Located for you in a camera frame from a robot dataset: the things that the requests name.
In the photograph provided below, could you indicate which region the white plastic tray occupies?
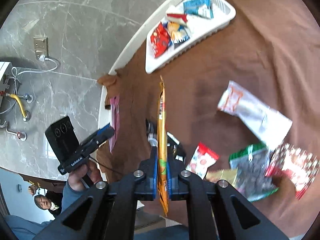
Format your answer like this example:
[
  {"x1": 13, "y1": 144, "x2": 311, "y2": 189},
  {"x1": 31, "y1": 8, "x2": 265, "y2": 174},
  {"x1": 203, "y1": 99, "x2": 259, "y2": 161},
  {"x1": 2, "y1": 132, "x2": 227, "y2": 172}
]
[{"x1": 145, "y1": 0, "x2": 237, "y2": 75}]

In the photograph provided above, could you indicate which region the person's blue-grey top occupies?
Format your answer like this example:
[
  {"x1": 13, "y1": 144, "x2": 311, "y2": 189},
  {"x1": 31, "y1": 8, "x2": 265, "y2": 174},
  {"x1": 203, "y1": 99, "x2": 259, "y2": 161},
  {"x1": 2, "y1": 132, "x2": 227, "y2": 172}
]
[{"x1": 4, "y1": 214, "x2": 63, "y2": 240}]

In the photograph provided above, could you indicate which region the green-edged clear nut packet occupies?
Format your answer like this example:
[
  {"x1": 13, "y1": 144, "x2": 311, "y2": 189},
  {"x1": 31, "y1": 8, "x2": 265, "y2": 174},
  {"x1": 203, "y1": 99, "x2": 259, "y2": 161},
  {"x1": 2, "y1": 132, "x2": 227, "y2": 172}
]
[{"x1": 229, "y1": 144, "x2": 279, "y2": 202}]

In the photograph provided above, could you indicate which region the long pink snack packet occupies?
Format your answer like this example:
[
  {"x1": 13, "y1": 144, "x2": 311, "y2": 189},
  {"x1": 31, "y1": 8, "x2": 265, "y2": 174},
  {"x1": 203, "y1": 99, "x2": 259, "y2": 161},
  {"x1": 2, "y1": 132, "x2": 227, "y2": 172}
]
[{"x1": 109, "y1": 94, "x2": 121, "y2": 153}]

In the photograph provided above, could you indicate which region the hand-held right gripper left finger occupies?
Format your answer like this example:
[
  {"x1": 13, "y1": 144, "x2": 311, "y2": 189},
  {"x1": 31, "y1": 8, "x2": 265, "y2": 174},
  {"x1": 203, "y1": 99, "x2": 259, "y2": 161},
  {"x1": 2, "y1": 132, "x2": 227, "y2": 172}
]
[{"x1": 32, "y1": 147, "x2": 159, "y2": 240}]

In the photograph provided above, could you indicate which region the brown cloth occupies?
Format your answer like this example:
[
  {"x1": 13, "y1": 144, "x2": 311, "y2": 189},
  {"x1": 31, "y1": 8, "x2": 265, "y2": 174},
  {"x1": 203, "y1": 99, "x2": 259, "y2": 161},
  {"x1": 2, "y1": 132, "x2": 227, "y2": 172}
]
[{"x1": 96, "y1": 0, "x2": 320, "y2": 230}]

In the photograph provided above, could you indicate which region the white water heater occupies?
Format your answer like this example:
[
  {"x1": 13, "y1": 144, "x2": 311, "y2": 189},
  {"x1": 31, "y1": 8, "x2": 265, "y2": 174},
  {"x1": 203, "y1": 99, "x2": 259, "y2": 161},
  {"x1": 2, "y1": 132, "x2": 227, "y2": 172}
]
[{"x1": 0, "y1": 61, "x2": 15, "y2": 99}]

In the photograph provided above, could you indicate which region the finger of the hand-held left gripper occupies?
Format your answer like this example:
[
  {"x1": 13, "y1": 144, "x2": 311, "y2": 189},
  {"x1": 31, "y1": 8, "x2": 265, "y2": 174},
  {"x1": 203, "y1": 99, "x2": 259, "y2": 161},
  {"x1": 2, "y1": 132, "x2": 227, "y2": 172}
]
[
  {"x1": 93, "y1": 124, "x2": 111, "y2": 133},
  {"x1": 79, "y1": 127, "x2": 115, "y2": 153}
]

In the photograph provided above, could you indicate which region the yellow and blue cake packet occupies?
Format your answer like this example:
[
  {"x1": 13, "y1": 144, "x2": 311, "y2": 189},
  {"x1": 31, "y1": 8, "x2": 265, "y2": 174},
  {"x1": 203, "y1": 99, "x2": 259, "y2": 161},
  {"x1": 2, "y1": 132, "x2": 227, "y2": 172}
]
[{"x1": 167, "y1": 22, "x2": 191, "y2": 50}]

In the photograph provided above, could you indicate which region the panda print snack packet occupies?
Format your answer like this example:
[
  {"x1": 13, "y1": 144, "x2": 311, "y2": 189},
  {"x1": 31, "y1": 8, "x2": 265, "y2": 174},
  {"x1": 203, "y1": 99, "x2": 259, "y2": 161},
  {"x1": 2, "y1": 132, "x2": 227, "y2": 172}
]
[{"x1": 183, "y1": 0, "x2": 213, "y2": 19}]

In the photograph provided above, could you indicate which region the wall socket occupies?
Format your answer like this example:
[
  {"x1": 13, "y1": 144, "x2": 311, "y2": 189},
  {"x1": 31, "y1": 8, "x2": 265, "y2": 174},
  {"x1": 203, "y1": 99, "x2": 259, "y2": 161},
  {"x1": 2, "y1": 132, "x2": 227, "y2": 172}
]
[{"x1": 33, "y1": 37, "x2": 49, "y2": 55}]

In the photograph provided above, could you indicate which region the small red and white packet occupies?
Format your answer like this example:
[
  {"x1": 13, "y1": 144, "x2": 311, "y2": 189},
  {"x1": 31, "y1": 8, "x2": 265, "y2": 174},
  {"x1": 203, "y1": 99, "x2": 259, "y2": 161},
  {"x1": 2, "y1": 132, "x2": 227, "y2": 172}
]
[{"x1": 186, "y1": 142, "x2": 220, "y2": 180}]

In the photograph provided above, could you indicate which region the person's left hand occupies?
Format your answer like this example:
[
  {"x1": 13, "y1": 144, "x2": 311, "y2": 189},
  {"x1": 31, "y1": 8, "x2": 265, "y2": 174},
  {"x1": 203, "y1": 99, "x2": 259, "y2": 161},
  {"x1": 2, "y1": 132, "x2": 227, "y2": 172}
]
[{"x1": 67, "y1": 160, "x2": 103, "y2": 193}]

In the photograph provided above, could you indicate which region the long orange snack packet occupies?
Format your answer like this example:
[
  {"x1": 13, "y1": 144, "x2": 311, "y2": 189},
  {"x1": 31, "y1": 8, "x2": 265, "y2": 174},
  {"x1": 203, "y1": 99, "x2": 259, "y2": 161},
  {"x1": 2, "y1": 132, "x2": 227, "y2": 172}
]
[{"x1": 156, "y1": 75, "x2": 170, "y2": 217}]

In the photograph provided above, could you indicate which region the white packet with red stripe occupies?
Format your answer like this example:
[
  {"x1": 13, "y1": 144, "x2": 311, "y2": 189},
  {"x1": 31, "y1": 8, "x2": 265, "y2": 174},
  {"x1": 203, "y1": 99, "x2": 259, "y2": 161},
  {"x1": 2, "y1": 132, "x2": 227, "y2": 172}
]
[{"x1": 166, "y1": 5, "x2": 188, "y2": 27}]

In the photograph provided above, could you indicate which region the red checked heart packet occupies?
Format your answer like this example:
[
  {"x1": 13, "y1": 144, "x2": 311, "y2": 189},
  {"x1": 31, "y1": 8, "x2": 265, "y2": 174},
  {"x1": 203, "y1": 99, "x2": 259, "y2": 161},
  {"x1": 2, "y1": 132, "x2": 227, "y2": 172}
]
[{"x1": 266, "y1": 144, "x2": 320, "y2": 200}]

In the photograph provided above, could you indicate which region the black snack packet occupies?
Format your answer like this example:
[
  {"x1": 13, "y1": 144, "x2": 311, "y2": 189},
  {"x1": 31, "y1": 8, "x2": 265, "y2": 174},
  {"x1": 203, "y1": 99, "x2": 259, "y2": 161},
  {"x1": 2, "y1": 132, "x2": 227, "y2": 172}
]
[
  {"x1": 146, "y1": 119, "x2": 158, "y2": 146},
  {"x1": 167, "y1": 132, "x2": 186, "y2": 161}
]

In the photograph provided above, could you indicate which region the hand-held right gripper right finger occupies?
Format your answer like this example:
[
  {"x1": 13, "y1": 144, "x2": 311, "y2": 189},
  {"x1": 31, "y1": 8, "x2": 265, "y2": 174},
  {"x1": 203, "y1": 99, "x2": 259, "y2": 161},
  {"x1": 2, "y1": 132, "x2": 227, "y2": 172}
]
[{"x1": 167, "y1": 152, "x2": 288, "y2": 240}]

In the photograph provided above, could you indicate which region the white packet with orange print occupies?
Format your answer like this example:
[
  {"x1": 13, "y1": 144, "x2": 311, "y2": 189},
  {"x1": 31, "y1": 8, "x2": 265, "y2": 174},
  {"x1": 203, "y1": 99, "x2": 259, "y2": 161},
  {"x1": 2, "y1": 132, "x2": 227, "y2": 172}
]
[{"x1": 217, "y1": 80, "x2": 293, "y2": 146}]

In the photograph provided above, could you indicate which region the person's left forearm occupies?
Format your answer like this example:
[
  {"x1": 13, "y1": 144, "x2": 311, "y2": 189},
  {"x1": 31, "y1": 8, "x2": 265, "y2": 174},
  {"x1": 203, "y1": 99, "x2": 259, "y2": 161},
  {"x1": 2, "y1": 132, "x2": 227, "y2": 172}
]
[{"x1": 61, "y1": 180, "x2": 105, "y2": 213}]

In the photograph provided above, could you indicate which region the yellow hose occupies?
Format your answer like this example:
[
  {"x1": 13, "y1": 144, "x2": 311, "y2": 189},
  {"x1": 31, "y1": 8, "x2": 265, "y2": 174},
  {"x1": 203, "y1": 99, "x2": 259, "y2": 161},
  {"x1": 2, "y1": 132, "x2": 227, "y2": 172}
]
[{"x1": 8, "y1": 93, "x2": 27, "y2": 118}]

